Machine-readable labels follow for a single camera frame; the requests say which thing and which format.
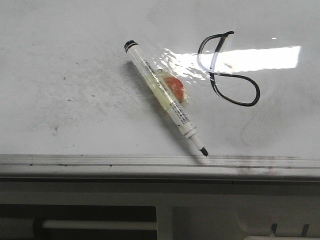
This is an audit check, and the white whiteboard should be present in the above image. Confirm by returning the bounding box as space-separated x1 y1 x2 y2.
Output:
0 0 320 180

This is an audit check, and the red magnet taped to marker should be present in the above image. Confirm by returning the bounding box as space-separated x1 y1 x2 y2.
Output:
155 68 190 106

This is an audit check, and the white horizontal rod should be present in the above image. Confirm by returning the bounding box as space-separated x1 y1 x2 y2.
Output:
41 220 157 231

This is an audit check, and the white whiteboard marker pen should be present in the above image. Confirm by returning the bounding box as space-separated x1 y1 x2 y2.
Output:
124 40 209 157

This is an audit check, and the white plastic base frame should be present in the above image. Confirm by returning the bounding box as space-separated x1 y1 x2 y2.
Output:
0 181 320 240

